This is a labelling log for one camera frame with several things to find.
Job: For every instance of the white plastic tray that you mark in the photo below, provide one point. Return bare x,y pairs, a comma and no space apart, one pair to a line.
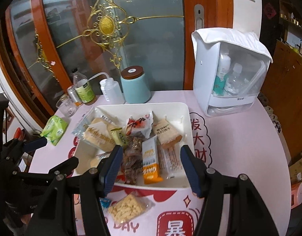
151,136

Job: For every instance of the beige cracker pack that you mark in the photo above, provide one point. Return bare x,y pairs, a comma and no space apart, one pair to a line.
167,135

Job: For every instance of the green label glass bottle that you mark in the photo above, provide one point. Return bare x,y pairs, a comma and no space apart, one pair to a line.
83,87

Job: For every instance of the large bread cake pack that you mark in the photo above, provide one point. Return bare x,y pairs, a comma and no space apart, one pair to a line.
95,130

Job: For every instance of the blue white snack pack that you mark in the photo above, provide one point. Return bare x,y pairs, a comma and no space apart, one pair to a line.
105,203

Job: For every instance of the clear drinking glass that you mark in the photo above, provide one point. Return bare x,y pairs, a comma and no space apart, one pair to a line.
66,106

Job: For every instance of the green tissue pack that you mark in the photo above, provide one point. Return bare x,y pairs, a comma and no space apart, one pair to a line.
54,129

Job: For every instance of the light blue canister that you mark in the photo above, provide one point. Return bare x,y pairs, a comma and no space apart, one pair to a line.
134,84

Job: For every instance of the clear wafer snack pack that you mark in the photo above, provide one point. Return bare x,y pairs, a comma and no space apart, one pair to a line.
169,162

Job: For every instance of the white dispenser box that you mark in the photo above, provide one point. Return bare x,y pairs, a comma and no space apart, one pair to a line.
230,68

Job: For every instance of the small metal can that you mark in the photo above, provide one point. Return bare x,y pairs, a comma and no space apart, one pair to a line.
71,91

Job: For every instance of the small green snack pack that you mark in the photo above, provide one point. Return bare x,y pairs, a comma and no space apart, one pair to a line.
118,137

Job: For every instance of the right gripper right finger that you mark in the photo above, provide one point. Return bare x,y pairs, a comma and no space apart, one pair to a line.
248,214

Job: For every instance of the red edged nut pack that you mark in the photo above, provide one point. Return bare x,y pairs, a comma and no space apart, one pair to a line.
132,159

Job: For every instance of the puffed rice snack pack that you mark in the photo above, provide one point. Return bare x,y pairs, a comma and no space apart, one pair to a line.
130,207

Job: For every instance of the white squeeze bottle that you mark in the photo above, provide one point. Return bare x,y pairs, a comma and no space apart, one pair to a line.
112,89

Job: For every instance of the cardboard box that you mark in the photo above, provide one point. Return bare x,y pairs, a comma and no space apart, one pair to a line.
295,171

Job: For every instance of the wooden cabinet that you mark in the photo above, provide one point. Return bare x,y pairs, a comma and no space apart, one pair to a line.
281,33

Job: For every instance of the pink cartoon table mat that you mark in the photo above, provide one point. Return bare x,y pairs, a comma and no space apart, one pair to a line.
246,143

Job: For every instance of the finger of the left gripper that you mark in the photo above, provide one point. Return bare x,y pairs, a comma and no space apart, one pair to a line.
14,149
65,168

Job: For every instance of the white orange oats bar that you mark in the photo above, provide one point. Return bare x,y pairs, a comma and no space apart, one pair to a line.
151,170

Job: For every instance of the red white snack pack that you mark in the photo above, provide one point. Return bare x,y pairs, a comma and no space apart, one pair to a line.
141,127

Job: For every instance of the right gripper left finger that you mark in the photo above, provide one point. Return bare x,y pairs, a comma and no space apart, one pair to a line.
95,184

